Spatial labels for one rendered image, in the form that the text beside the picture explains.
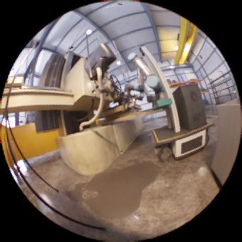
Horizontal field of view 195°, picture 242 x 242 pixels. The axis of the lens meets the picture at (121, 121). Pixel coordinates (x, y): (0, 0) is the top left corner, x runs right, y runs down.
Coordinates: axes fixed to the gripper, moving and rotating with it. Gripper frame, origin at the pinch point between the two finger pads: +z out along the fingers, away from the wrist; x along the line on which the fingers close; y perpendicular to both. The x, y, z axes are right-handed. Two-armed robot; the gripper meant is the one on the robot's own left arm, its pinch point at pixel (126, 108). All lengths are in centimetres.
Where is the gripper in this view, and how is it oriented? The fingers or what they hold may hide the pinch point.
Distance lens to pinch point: 86.1
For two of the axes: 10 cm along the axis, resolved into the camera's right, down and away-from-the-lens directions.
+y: -9.0, -1.8, 3.9
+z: -0.7, 9.5, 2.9
